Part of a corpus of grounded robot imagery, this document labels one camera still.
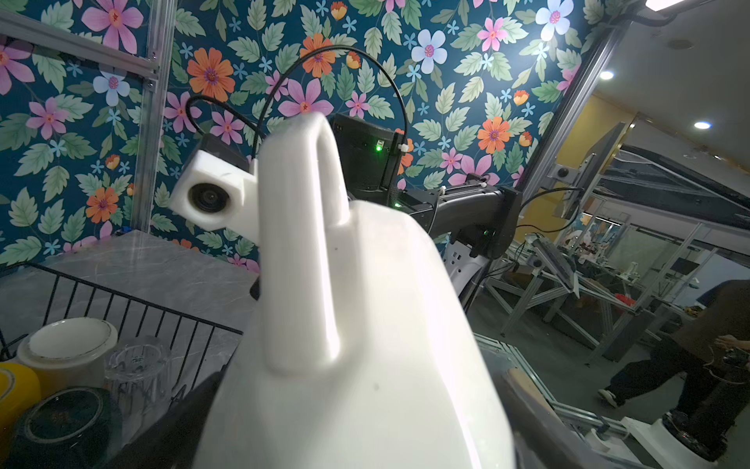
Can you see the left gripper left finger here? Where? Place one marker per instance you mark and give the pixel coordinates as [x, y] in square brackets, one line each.
[172, 442]

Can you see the white mug red inside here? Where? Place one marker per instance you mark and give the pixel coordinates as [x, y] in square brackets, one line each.
[69, 353]

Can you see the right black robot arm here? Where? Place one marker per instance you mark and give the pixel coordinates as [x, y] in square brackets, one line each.
[480, 220]

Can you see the black wire dish rack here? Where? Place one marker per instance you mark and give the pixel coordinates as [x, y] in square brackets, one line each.
[33, 296]

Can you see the cream mug green handle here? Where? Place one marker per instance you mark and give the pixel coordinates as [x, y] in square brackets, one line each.
[78, 427]

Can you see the white fluted mug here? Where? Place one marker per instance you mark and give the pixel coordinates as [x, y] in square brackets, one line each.
[360, 354]

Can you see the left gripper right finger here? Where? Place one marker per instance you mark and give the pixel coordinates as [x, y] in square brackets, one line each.
[541, 440]

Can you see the person in dark clothes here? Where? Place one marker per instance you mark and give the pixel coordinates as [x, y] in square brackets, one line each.
[712, 351]

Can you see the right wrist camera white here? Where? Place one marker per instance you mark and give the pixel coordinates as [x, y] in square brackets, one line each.
[218, 190]

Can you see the yellow mug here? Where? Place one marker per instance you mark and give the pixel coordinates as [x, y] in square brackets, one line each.
[20, 390]

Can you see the clear glass cup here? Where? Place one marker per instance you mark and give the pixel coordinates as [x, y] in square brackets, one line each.
[137, 374]

